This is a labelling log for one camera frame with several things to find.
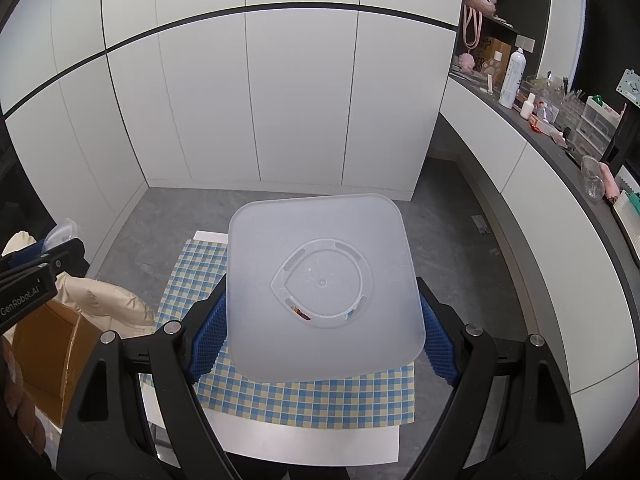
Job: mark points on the pale blue translucent case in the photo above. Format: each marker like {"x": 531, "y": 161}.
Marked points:
{"x": 62, "y": 232}

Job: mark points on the white sideboard with dark top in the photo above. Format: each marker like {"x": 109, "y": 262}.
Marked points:
{"x": 550, "y": 200}

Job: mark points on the blue yellow checked tablecloth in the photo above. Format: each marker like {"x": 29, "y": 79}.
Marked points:
{"x": 300, "y": 405}

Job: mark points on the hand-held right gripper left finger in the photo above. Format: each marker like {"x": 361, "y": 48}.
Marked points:
{"x": 207, "y": 335}

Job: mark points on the clear acrylic organizer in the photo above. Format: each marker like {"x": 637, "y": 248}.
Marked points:
{"x": 547, "y": 91}

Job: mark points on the white tall cabinets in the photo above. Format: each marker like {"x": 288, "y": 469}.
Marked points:
{"x": 275, "y": 85}

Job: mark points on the brown cardboard box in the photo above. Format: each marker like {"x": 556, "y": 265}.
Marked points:
{"x": 45, "y": 355}

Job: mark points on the white drawer organizer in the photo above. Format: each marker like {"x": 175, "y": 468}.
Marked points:
{"x": 597, "y": 120}

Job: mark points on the small white bottle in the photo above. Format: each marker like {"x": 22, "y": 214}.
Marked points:
{"x": 528, "y": 107}

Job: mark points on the brown box with paw print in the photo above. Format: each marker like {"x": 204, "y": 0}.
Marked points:
{"x": 495, "y": 57}

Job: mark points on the clear drinking glass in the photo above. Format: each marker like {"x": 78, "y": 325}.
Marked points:
{"x": 593, "y": 180}

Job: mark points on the person's left hand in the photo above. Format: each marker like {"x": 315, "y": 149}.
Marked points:
{"x": 20, "y": 410}

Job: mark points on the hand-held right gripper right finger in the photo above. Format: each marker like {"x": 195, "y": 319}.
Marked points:
{"x": 440, "y": 340}

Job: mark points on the white spray bottle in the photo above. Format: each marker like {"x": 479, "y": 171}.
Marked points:
{"x": 512, "y": 80}

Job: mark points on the grey metal plate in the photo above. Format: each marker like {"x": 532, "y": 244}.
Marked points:
{"x": 629, "y": 87}

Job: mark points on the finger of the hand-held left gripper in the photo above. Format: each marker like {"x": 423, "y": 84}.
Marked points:
{"x": 70, "y": 260}
{"x": 27, "y": 252}

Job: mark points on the floor outlet cover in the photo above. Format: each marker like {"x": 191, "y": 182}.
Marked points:
{"x": 481, "y": 224}

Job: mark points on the green white tray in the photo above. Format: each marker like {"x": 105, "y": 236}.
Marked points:
{"x": 629, "y": 220}

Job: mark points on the cream padded chair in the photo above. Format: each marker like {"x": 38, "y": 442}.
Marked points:
{"x": 100, "y": 300}

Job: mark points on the translucent square plastic container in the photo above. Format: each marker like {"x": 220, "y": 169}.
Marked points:
{"x": 325, "y": 240}

